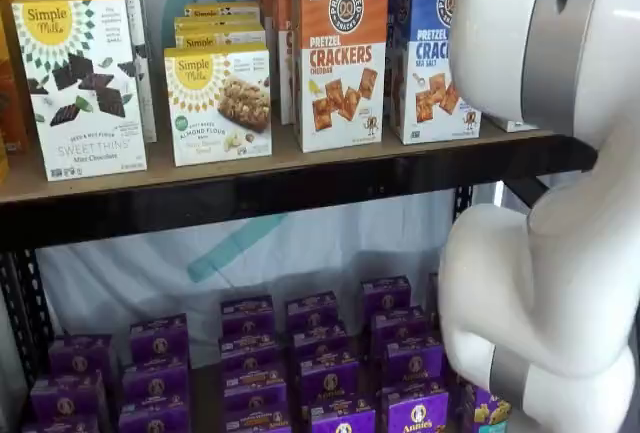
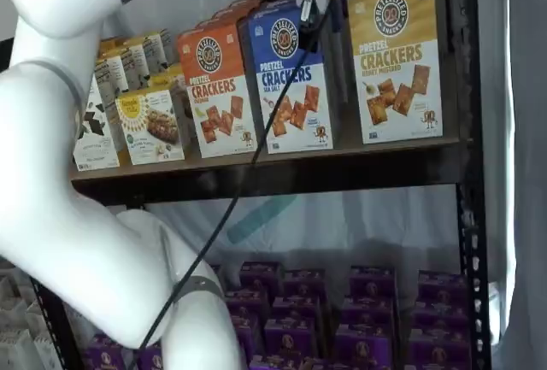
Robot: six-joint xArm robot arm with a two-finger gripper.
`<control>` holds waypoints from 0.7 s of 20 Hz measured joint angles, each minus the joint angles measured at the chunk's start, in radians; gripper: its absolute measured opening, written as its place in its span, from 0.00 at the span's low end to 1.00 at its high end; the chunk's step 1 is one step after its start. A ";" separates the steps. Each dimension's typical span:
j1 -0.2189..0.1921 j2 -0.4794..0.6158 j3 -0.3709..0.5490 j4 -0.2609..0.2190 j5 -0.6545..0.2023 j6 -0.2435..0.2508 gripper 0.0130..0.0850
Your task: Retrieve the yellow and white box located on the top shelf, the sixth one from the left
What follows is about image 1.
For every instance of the black perforated upright post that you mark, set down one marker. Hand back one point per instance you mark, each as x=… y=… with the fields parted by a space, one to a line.
x=30 y=303
x=462 y=208

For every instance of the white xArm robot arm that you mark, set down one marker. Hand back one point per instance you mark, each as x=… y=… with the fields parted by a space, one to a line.
x=550 y=278

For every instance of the purple Annie's boxes group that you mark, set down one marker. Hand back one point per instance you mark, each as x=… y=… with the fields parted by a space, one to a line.
x=205 y=398

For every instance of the Simple Mills Sweet Thins box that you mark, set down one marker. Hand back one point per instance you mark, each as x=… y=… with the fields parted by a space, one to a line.
x=80 y=88
x=145 y=103

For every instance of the purple box with yellow print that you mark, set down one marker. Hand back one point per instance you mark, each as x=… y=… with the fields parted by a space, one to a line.
x=482 y=410

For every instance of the Simple Mills almond bars box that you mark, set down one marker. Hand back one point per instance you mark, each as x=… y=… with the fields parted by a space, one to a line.
x=220 y=38
x=220 y=103
x=220 y=24
x=222 y=9

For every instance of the black side shelf brace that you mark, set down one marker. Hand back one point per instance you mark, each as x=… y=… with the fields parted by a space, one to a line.
x=525 y=190

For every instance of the yellow snack box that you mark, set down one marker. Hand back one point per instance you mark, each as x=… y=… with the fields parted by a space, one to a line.
x=3 y=163

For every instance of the wooden shelf board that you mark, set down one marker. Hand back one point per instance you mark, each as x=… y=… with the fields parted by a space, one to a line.
x=225 y=170

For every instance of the orange snack box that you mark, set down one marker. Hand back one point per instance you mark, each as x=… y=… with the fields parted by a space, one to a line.
x=12 y=78

